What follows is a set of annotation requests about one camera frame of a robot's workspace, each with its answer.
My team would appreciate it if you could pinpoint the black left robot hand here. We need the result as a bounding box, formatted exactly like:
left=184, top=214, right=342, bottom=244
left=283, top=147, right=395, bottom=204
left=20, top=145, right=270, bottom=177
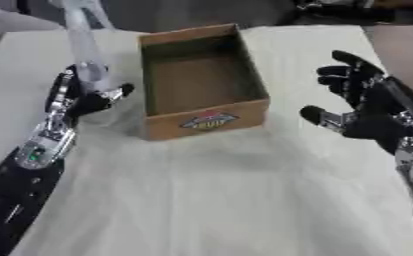
left=43, top=64, right=138, bottom=128

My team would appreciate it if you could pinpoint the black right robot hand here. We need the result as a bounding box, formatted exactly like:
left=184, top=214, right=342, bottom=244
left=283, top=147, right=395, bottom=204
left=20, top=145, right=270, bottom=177
left=298, top=49, right=413, bottom=155

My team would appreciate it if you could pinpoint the clear plastic bottle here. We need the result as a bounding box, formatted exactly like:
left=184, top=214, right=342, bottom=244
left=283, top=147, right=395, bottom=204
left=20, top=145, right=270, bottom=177
left=48, top=0, right=119, bottom=93

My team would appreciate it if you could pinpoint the tan cardboard box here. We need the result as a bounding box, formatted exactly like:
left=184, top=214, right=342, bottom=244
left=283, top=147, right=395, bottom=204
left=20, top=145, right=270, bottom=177
left=136, top=22, right=273, bottom=142

